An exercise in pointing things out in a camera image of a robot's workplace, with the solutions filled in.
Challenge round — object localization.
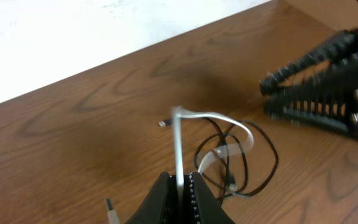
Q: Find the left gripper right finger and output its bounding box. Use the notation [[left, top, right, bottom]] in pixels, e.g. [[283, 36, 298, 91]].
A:
[[186, 172, 234, 224]]

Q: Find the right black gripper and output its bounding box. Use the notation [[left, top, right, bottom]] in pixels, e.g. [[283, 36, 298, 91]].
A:
[[260, 28, 358, 140]]

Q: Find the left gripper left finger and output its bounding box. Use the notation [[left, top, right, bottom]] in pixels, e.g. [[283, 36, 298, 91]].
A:
[[126, 172, 178, 224]]

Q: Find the black usb cable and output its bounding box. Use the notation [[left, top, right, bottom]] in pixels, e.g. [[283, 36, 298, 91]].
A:
[[157, 117, 280, 202]]

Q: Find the white round usb cable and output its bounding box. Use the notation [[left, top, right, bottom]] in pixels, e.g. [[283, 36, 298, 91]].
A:
[[104, 198, 121, 224]]

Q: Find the white ribbon cable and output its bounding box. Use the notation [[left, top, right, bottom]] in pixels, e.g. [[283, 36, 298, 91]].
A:
[[170, 105, 255, 200]]

